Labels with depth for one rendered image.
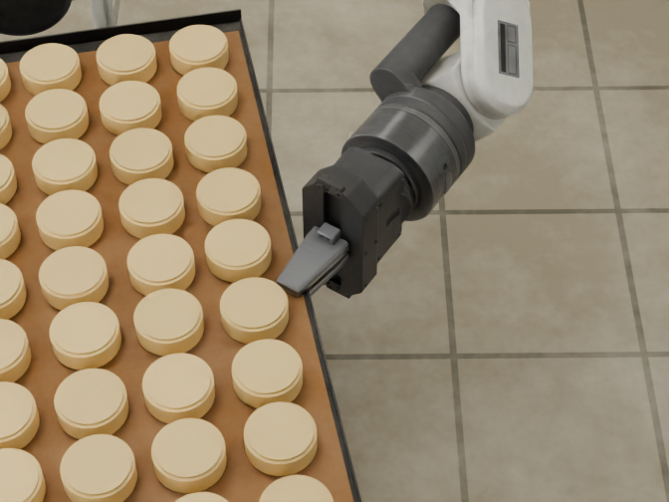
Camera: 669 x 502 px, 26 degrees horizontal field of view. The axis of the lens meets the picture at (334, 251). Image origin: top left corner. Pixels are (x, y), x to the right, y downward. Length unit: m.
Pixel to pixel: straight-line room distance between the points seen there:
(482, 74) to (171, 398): 0.37
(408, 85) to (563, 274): 1.27
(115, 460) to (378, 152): 0.33
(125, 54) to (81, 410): 0.36
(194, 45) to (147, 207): 0.18
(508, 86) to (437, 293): 1.20
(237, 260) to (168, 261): 0.05
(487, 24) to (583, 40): 1.63
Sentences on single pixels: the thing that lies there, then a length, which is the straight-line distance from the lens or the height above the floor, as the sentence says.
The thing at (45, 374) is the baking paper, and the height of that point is 1.00.
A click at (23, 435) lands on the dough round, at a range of 1.02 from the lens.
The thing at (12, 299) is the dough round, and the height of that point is 1.02.
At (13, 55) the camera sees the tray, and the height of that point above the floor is 1.00.
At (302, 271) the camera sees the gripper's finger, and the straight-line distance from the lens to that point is 1.08.
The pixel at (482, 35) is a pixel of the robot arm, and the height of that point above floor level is 1.07.
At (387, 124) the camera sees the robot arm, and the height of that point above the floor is 1.05.
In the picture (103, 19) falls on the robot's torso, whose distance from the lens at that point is 1.51.
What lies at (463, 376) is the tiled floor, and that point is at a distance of 2.27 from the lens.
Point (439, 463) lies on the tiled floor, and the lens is 2.18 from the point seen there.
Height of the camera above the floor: 1.86
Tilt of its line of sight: 50 degrees down
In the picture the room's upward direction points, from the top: straight up
